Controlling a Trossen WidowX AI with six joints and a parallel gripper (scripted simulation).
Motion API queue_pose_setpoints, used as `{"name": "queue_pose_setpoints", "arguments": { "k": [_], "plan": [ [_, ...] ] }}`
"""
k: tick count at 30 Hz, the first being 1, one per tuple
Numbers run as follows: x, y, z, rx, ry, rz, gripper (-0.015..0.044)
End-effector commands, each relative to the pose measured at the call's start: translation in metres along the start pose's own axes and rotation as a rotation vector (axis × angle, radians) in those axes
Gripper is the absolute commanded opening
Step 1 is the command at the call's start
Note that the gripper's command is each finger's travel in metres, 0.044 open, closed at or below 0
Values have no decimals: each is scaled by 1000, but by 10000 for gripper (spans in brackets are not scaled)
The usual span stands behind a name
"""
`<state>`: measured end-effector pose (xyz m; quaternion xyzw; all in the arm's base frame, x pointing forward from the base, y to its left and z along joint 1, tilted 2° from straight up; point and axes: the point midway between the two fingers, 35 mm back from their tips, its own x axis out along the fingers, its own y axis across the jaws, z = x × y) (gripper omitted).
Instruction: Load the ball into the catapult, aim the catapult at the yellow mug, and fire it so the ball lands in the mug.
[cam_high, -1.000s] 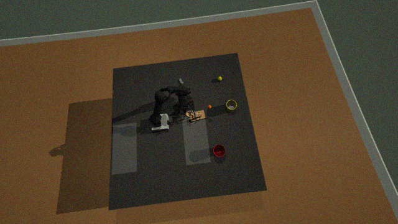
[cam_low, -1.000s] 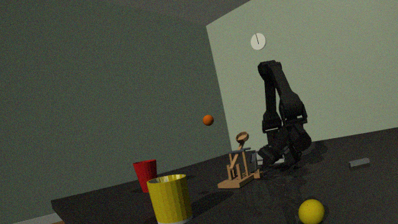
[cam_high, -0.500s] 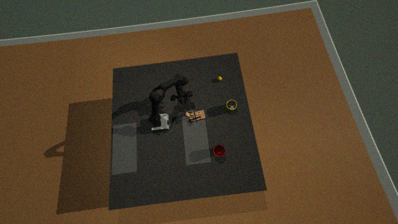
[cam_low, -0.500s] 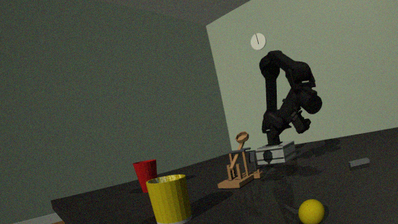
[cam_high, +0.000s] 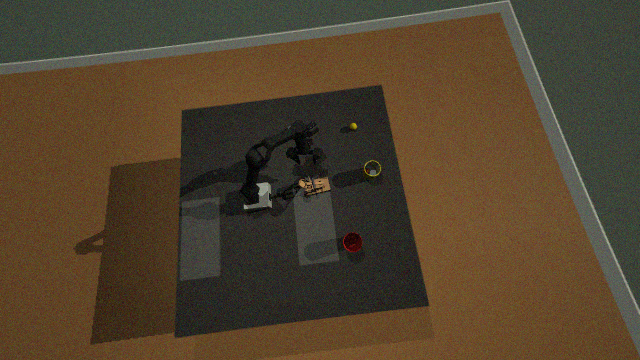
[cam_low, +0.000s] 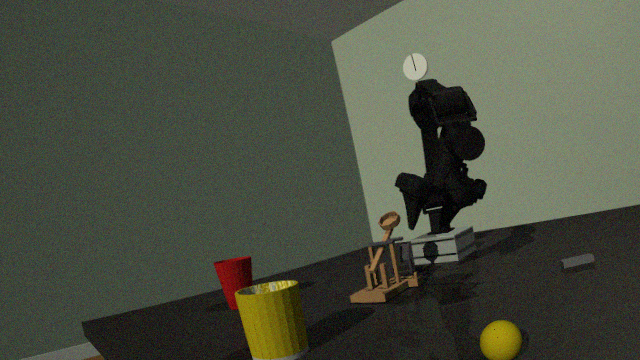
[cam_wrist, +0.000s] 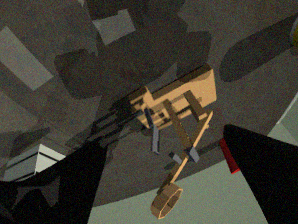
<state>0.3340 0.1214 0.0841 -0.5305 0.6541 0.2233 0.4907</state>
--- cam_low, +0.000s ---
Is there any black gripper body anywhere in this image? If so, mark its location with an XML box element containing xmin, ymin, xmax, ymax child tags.
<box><xmin>395</xmin><ymin>149</ymin><xmax>467</xmax><ymax>197</ymax></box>

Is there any red cup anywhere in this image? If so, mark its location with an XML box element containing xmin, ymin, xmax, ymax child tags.
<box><xmin>214</xmin><ymin>256</ymin><xmax>253</xmax><ymax>310</ymax></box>

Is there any yellow ball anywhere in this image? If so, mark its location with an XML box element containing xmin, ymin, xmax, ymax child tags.
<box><xmin>479</xmin><ymin>320</ymin><xmax>523</xmax><ymax>360</ymax></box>

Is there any yellow open cylinder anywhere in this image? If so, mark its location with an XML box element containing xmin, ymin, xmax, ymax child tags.
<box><xmin>234</xmin><ymin>280</ymin><xmax>309</xmax><ymax>360</ymax></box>

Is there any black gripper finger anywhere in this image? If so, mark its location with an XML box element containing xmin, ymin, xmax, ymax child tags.
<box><xmin>440</xmin><ymin>194</ymin><xmax>470</xmax><ymax>231</ymax></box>
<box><xmin>399</xmin><ymin>189</ymin><xmax>430</xmax><ymax>230</ymax></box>

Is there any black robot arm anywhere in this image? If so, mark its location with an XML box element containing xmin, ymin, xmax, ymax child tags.
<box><xmin>408</xmin><ymin>79</ymin><xmax>487</xmax><ymax>236</ymax></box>

